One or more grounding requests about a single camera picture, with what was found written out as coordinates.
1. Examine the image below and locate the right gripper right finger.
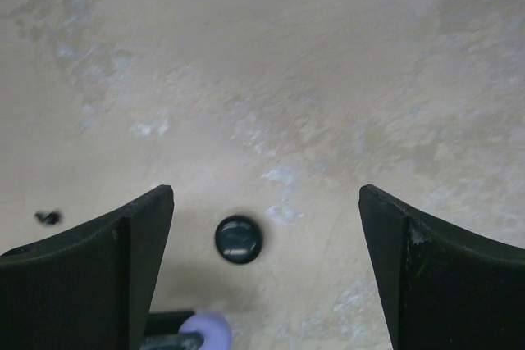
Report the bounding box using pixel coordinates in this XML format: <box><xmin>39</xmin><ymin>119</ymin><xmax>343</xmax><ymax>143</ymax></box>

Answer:
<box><xmin>358</xmin><ymin>184</ymin><xmax>524</xmax><ymax>349</ymax></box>

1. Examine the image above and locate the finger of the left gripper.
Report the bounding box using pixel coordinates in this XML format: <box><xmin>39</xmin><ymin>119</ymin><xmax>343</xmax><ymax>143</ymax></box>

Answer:
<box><xmin>141</xmin><ymin>333</ymin><xmax>204</xmax><ymax>350</ymax></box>
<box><xmin>145</xmin><ymin>311</ymin><xmax>195</xmax><ymax>336</ymax></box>

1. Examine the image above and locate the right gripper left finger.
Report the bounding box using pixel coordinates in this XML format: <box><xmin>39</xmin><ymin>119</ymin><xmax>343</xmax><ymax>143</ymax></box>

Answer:
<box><xmin>1</xmin><ymin>185</ymin><xmax>174</xmax><ymax>349</ymax></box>

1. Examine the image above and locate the purple earbud charging case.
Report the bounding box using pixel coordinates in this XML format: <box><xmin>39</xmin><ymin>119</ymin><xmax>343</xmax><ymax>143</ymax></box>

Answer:
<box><xmin>178</xmin><ymin>312</ymin><xmax>232</xmax><ymax>350</ymax></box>

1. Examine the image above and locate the black earbud charging case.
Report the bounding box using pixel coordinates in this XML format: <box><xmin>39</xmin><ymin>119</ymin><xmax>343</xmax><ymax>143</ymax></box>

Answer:
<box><xmin>214</xmin><ymin>215</ymin><xmax>263</xmax><ymax>265</ymax></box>

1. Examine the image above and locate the black earbud left one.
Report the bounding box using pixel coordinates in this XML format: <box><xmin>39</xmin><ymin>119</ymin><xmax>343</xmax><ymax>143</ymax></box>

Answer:
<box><xmin>34</xmin><ymin>211</ymin><xmax>62</xmax><ymax>226</ymax></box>

